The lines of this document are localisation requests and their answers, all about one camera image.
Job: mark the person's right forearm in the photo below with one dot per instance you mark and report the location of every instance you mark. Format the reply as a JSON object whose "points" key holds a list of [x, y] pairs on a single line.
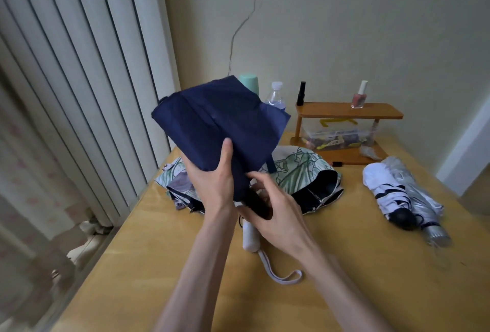
{"points": [[337, 293]]}

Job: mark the clear plastic storage box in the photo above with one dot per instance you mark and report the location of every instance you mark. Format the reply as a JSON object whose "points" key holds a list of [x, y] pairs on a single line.
{"points": [[337, 137]]}

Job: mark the person's right thumb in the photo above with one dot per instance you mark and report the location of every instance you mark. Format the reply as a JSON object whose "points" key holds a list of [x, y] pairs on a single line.
{"points": [[250, 212]]}

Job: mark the pink nail polish bottle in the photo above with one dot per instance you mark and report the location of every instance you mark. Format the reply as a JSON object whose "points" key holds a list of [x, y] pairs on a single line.
{"points": [[360, 96]]}

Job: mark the white vertical blinds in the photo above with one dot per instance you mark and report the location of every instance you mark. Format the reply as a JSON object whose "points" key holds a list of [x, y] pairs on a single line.
{"points": [[76, 86]]}

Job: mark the person's left forearm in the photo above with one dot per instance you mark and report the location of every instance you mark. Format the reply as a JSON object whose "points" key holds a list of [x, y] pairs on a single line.
{"points": [[193, 274]]}

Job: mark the small wooden shelf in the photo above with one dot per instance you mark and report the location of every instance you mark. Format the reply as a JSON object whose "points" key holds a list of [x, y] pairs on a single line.
{"points": [[344, 111]]}

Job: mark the person's right hand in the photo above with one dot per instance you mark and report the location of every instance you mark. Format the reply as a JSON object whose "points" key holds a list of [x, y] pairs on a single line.
{"points": [[281, 218]]}

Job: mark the navy blue folding umbrella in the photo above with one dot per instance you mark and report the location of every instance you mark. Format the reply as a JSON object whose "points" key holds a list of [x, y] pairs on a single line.
{"points": [[222, 132]]}

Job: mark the person's left thumb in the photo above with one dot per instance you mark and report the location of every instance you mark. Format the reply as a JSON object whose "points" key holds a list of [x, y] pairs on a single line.
{"points": [[227, 155]]}

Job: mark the white folding umbrella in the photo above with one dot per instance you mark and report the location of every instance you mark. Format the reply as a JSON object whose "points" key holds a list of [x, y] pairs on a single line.
{"points": [[390, 190]]}

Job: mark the mint green bottle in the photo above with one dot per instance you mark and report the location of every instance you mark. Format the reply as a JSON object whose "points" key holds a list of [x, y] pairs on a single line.
{"points": [[250, 82]]}

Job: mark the silver folding umbrella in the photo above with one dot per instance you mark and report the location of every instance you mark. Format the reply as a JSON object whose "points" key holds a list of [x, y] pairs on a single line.
{"points": [[421, 197]]}

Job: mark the green leaf print folding umbrella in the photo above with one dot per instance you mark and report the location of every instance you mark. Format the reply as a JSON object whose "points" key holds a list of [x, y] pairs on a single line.
{"points": [[302, 174]]}

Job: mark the clear plastic water bottle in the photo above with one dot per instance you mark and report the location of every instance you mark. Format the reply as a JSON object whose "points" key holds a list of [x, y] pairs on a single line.
{"points": [[276, 97]]}

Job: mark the person's left hand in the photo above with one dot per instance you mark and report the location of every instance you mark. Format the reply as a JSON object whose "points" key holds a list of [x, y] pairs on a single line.
{"points": [[210, 184]]}

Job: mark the sheer patterned curtain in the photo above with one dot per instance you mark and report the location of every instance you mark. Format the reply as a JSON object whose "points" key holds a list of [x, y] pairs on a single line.
{"points": [[26, 236]]}

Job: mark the black nail polish bottle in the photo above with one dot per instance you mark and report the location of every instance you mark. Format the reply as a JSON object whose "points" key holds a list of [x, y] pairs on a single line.
{"points": [[301, 94]]}

